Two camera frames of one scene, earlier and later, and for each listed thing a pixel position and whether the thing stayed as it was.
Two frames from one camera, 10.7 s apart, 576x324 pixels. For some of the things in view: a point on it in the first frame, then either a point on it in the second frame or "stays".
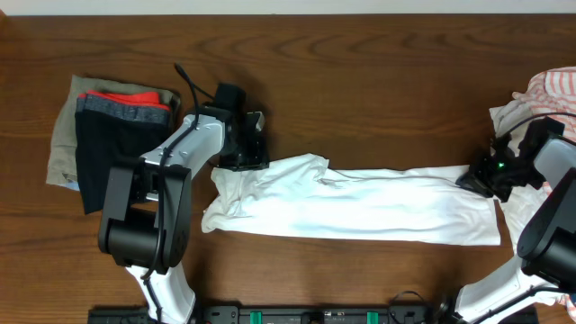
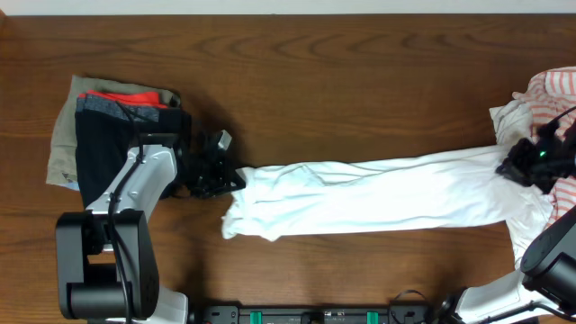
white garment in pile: [520, 209] stays
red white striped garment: [552, 93] stays
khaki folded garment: [62, 166] stays
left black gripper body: [244, 154] to [205, 177]
